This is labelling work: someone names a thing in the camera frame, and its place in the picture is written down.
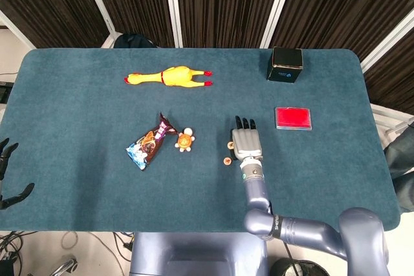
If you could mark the yellow rubber chicken toy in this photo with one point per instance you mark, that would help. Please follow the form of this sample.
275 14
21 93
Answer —
176 75

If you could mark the round wooden chess piece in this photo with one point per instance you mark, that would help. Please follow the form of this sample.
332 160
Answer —
230 144
227 161

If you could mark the blue-grey robot torso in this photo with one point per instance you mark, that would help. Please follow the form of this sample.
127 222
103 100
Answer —
194 253

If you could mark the chrome chair leg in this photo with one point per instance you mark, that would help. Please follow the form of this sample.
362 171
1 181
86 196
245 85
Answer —
66 264

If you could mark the blue felt table cloth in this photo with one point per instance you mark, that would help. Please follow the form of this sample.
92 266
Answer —
81 111

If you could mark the black waste bin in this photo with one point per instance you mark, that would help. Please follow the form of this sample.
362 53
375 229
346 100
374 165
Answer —
297 268

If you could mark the black cardboard box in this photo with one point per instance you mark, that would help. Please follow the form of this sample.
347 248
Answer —
284 62

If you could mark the orange turtle toy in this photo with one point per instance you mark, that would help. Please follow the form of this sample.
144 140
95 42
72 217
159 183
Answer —
184 141

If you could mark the red ink pad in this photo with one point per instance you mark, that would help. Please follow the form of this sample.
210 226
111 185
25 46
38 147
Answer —
292 117

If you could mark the black floor device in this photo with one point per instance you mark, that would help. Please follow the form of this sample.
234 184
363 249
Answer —
4 91

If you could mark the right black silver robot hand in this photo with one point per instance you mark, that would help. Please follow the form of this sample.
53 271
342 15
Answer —
247 143

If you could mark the white metal frame base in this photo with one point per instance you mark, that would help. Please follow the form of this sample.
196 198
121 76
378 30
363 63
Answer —
388 117

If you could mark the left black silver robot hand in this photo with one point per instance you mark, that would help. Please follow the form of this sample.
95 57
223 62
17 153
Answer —
4 159

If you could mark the brown snack bag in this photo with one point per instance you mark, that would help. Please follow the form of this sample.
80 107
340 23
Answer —
148 145

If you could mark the black bag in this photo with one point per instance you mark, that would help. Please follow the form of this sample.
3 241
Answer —
132 41

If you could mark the person in dark clothes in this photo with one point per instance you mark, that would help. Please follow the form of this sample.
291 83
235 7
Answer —
401 159

